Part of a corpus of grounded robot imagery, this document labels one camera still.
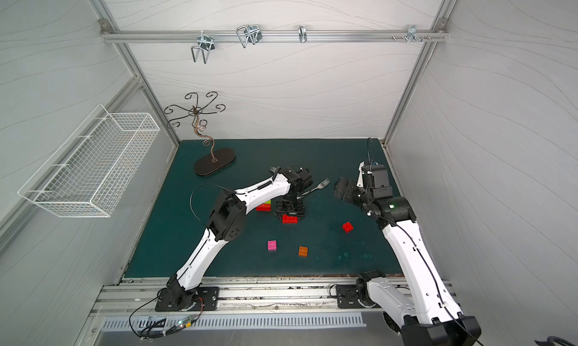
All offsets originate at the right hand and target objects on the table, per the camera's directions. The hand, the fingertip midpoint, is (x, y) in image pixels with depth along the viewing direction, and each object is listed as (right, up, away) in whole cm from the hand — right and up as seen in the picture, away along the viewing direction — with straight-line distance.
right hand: (347, 188), depth 75 cm
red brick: (+3, -18, +14) cm, 23 cm away
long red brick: (-20, -15, +16) cm, 29 cm away
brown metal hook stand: (-57, +26, +12) cm, 64 cm away
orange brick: (-15, -25, +7) cm, 30 cm away
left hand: (-17, -15, +16) cm, 28 cm away
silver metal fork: (-4, -1, +28) cm, 28 cm away
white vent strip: (-46, -42, -5) cm, 63 cm away
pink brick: (-26, -23, +9) cm, 36 cm away
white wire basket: (-81, +5, -8) cm, 82 cm away
